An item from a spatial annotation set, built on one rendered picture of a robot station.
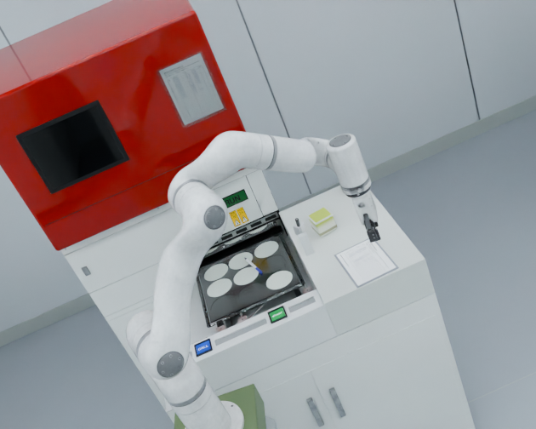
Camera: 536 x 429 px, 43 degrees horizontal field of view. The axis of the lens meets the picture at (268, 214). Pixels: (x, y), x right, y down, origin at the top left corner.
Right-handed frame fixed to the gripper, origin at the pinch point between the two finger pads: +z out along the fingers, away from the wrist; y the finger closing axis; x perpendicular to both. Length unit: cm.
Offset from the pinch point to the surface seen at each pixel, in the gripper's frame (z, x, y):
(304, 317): 22.2, 29.5, -4.4
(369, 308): 30.6, 10.0, 1.0
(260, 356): 29, 47, -9
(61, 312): 110, 225, 158
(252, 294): 27, 51, 20
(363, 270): 20.9, 8.4, 8.7
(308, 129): 67, 40, 211
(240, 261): 27, 57, 41
